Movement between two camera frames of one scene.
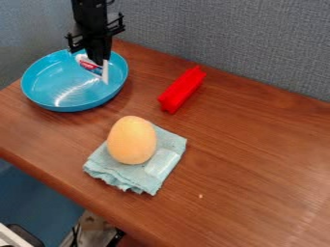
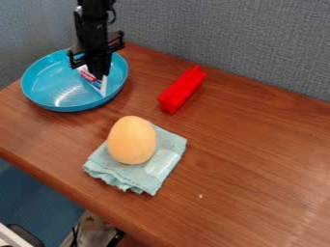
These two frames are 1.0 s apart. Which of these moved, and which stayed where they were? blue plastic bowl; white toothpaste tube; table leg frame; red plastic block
Moved: white toothpaste tube
Stayed: red plastic block; table leg frame; blue plastic bowl
